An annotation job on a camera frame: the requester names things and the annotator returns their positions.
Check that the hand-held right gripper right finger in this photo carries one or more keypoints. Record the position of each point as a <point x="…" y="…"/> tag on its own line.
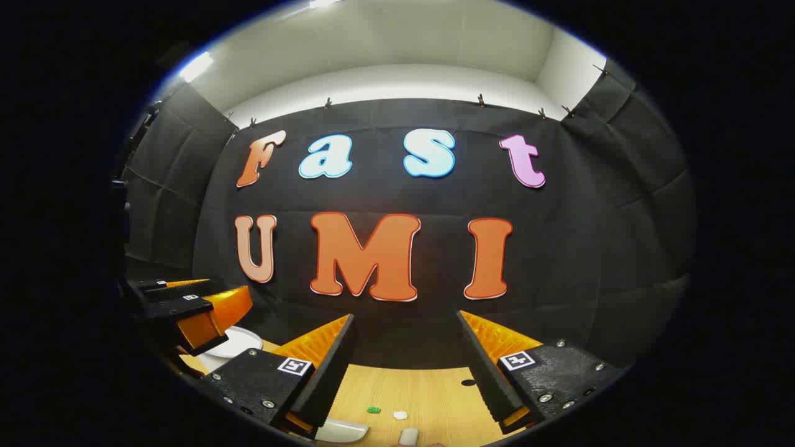
<point x="481" y="363"/>

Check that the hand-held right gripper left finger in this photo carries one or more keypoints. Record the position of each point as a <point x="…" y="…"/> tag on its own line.
<point x="332" y="363"/>

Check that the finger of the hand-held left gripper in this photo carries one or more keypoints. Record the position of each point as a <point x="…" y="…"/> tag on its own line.
<point x="214" y="310"/>
<point x="155" y="287"/>

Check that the white garbage bin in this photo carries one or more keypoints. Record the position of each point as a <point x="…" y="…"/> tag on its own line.
<point x="239" y="341"/>

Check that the white dustpan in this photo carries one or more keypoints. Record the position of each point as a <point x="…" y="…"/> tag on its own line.
<point x="338" y="430"/>

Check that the small white broom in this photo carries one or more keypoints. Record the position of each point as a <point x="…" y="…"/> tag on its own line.
<point x="408" y="436"/>

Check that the wooden desktop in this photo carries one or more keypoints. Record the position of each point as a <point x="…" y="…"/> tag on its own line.
<point x="422" y="388"/>

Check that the black backdrop cloth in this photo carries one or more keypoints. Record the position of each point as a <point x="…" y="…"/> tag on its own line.
<point x="435" y="198"/>

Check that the ceiling light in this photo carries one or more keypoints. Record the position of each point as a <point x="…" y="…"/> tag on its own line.
<point x="195" y="66"/>
<point x="323" y="3"/>

